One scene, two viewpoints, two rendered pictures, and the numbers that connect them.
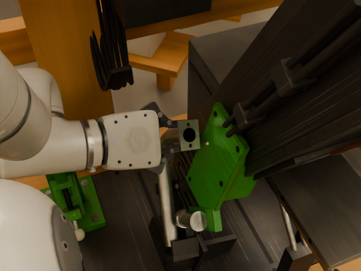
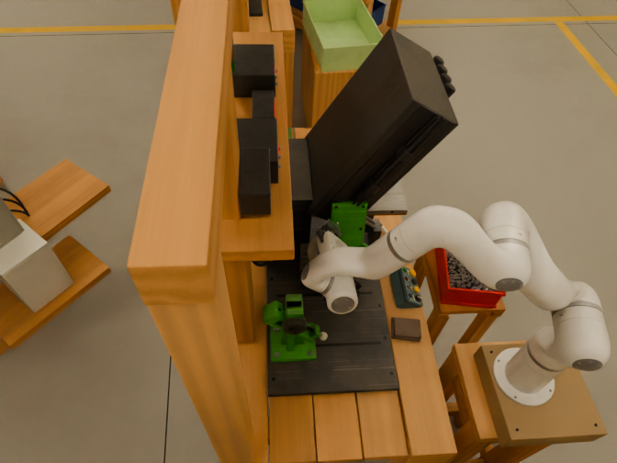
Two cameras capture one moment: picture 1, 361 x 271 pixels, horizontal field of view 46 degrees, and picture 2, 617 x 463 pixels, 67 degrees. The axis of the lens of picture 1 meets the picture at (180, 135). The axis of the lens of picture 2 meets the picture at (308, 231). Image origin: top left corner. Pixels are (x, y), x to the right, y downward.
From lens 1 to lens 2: 1.14 m
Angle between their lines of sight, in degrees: 46
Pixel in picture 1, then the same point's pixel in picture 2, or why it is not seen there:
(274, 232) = not seen: hidden behind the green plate
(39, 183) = (255, 366)
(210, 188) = (353, 237)
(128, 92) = (34, 344)
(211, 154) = (344, 224)
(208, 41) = not seen: hidden behind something
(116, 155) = not seen: hidden behind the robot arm
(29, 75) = (342, 251)
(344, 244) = (398, 200)
